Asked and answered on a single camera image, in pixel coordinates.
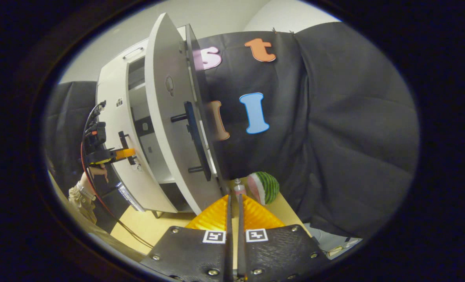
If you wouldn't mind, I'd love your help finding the black right door handle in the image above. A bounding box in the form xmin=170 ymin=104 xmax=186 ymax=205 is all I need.
xmin=171 ymin=101 xmax=212 ymax=181

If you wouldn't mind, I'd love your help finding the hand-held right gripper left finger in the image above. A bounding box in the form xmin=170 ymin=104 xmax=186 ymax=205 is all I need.
xmin=140 ymin=195 xmax=233 ymax=282

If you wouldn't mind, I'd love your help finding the white double-door shoe cabinet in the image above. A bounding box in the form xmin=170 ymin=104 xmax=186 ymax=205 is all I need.
xmin=95 ymin=13 xmax=230 ymax=218

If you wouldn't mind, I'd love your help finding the small pink bottle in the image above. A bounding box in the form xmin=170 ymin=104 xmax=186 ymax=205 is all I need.
xmin=232 ymin=178 xmax=247 ymax=201

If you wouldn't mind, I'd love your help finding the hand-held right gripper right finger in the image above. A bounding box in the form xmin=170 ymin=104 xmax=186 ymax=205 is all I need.
xmin=237 ymin=194 xmax=331 ymax=282

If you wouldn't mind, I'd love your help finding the watermelon slice toy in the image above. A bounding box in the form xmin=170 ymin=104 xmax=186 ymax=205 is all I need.
xmin=247 ymin=172 xmax=280 ymax=205

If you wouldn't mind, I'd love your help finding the black and red cable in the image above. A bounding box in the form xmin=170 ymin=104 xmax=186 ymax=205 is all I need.
xmin=80 ymin=101 xmax=154 ymax=249

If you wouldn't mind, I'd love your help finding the white cabinet door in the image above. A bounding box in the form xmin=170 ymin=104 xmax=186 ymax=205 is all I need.
xmin=144 ymin=13 xmax=230 ymax=215
xmin=96 ymin=65 xmax=178 ymax=214

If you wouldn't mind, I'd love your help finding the black backdrop cloth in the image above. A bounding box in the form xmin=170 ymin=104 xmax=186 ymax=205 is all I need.
xmin=191 ymin=22 xmax=420 ymax=239
xmin=44 ymin=80 xmax=104 ymax=196

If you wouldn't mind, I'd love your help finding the black left door handle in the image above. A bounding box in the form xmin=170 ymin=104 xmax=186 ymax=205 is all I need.
xmin=118 ymin=131 xmax=136 ymax=165

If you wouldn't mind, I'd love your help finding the white cabinet drawer front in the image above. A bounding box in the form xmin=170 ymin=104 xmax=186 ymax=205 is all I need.
xmin=98 ymin=37 xmax=151 ymax=81

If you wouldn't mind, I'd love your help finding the black door handle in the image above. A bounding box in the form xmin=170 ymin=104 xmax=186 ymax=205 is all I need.
xmin=171 ymin=101 xmax=212 ymax=181
xmin=118 ymin=131 xmax=136 ymax=165

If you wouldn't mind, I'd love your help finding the white wristwatch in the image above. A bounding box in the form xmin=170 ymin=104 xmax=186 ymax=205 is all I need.
xmin=77 ymin=181 xmax=96 ymax=201

